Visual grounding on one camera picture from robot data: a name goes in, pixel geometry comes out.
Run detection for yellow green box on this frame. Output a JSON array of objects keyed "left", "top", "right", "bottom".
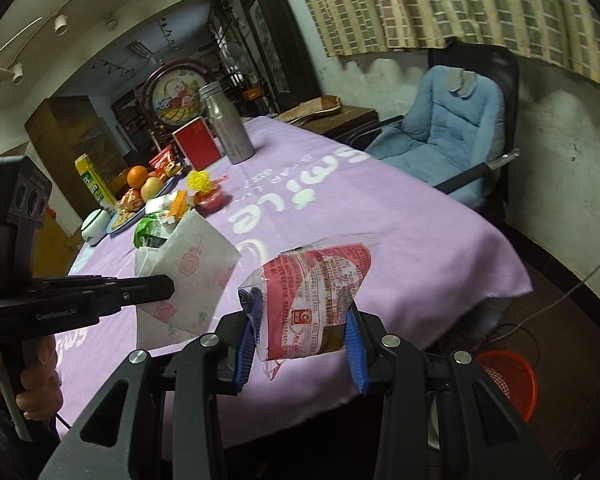
[{"left": 74, "top": 154, "right": 117, "bottom": 214}]

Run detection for round framed picture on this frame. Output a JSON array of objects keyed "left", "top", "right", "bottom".
[{"left": 138, "top": 58, "right": 213, "bottom": 131}]

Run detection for beige checkered curtain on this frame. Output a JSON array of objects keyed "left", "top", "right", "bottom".
[{"left": 306, "top": 0, "right": 600, "bottom": 84}]

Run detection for red snack packet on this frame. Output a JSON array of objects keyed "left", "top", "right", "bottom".
[{"left": 149, "top": 144, "right": 182, "bottom": 179}]

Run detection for yellow apple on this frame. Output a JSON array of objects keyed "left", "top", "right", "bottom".
[{"left": 140, "top": 177, "right": 163, "bottom": 203}]

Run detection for dark wooden cabinet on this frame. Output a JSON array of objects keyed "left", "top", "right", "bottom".
[{"left": 24, "top": 96, "right": 128, "bottom": 218}]

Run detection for red wrapper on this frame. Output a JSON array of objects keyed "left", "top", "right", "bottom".
[{"left": 195, "top": 184, "right": 226, "bottom": 217}]

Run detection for red white plastic snack bag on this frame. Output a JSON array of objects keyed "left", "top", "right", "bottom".
[{"left": 238, "top": 232, "right": 379, "bottom": 380}]

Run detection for red book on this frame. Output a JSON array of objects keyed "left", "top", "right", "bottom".
[{"left": 172, "top": 117, "right": 222, "bottom": 171}]

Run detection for white power cable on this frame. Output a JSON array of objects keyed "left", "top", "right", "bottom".
[{"left": 474, "top": 238, "right": 600, "bottom": 356}]

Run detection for white bowl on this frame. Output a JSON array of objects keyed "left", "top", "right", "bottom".
[{"left": 81, "top": 209, "right": 111, "bottom": 247}]

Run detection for silver metal thermos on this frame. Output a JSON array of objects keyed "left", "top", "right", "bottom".
[{"left": 199, "top": 81, "right": 256, "bottom": 165}]

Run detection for yellow wrapper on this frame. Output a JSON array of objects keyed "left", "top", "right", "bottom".
[{"left": 185, "top": 170, "right": 214, "bottom": 195}]

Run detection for dark wooden side table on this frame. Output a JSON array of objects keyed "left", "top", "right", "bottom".
[{"left": 275, "top": 96, "right": 379, "bottom": 140}]

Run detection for blue fruit plate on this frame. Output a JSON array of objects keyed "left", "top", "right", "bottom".
[{"left": 106, "top": 176, "right": 181, "bottom": 235}]

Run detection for orange fruit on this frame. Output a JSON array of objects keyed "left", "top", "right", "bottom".
[{"left": 126, "top": 166, "right": 148, "bottom": 190}]

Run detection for red mesh trash basket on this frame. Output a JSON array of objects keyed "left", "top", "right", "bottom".
[{"left": 477, "top": 350, "right": 539, "bottom": 422}]

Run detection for purple fleece tablecloth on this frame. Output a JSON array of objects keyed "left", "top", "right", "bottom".
[{"left": 56, "top": 117, "right": 532, "bottom": 446}]

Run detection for rose printed paper napkin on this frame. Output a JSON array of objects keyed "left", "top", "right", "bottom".
[{"left": 135, "top": 210, "right": 240, "bottom": 350}]

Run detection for person left hand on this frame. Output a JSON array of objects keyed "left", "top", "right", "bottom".
[{"left": 0, "top": 335, "right": 64, "bottom": 422}]

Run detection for light blue cushioned chair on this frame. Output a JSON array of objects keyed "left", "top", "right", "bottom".
[{"left": 365, "top": 41, "right": 519, "bottom": 214}]

